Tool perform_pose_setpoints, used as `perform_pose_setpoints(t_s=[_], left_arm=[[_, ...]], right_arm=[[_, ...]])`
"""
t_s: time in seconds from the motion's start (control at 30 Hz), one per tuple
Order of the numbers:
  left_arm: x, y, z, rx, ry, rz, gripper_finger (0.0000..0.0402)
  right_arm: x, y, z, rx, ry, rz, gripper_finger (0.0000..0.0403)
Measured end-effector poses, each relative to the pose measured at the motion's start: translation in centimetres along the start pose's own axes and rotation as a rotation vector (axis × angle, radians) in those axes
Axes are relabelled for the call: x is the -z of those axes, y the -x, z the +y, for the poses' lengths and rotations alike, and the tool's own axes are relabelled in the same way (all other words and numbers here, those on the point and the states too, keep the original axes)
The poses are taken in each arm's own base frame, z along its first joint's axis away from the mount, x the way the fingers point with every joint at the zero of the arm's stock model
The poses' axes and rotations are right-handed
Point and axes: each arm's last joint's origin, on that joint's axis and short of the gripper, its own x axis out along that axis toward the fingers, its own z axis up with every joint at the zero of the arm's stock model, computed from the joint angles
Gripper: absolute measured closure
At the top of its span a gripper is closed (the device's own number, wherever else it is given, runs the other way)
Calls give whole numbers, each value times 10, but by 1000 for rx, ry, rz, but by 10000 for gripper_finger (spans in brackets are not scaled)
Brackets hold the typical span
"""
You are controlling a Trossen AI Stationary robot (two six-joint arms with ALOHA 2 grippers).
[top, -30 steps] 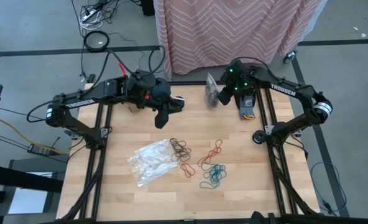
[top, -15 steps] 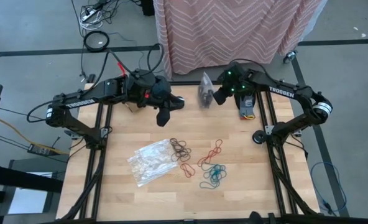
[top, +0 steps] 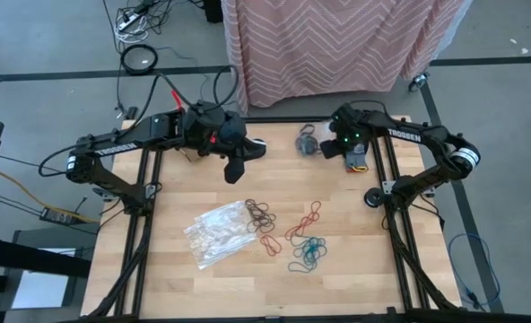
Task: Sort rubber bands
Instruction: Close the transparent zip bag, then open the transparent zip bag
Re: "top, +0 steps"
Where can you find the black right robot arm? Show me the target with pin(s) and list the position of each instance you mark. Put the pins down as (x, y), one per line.
(409, 134)

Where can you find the black furniture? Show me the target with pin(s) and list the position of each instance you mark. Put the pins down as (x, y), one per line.
(23, 258)

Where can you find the small black roll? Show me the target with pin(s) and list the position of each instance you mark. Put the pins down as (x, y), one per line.
(368, 197)

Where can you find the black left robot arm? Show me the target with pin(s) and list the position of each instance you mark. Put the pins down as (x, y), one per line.
(126, 144)

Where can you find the white power strip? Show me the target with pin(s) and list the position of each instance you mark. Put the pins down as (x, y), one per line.
(128, 21)

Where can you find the pink chevron cloth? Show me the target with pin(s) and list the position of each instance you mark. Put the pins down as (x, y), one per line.
(328, 45)

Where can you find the wide black rubber band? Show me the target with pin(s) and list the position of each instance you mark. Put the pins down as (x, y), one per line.
(308, 145)

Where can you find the pile of teal rubber bands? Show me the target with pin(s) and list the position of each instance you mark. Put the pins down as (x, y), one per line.
(310, 251)

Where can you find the caster wheel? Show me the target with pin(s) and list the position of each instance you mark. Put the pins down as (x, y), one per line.
(419, 81)

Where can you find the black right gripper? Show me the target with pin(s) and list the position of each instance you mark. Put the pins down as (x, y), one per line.
(346, 142)

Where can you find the pile of thin brown rubber bands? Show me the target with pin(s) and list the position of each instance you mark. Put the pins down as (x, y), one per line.
(260, 217)

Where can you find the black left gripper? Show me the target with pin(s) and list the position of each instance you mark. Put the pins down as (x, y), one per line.
(225, 134)

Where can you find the stack of clear zipper bags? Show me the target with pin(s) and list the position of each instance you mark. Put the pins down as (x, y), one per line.
(220, 233)

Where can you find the black box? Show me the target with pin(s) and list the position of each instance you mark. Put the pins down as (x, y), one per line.
(212, 9)

